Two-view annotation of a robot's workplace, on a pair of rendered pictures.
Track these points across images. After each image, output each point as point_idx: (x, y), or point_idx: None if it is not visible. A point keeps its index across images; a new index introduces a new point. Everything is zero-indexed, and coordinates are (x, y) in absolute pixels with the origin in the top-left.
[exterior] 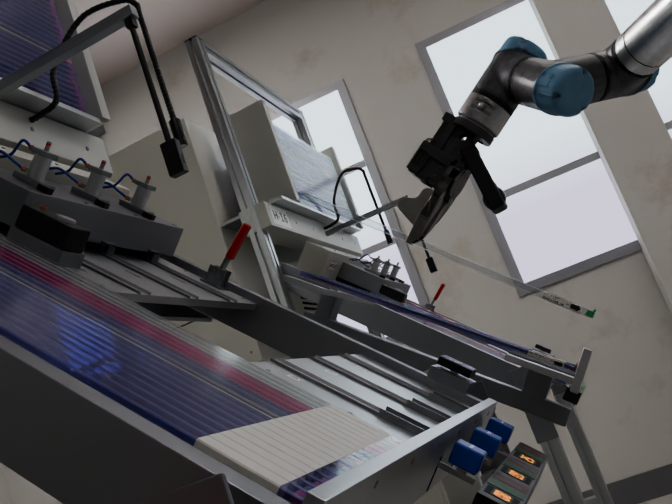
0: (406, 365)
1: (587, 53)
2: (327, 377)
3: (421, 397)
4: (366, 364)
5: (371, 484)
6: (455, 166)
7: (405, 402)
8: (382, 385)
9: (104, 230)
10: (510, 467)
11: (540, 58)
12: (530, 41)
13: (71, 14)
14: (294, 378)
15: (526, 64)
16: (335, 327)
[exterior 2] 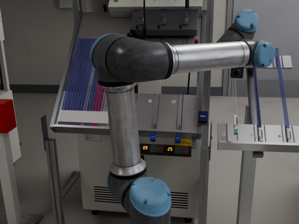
0: (199, 106)
1: (237, 40)
2: (143, 102)
3: (173, 118)
4: (182, 100)
5: (73, 128)
6: None
7: (156, 117)
8: (164, 110)
9: (160, 33)
10: (150, 146)
11: (227, 33)
12: (236, 20)
13: None
14: None
15: (224, 33)
16: (247, 74)
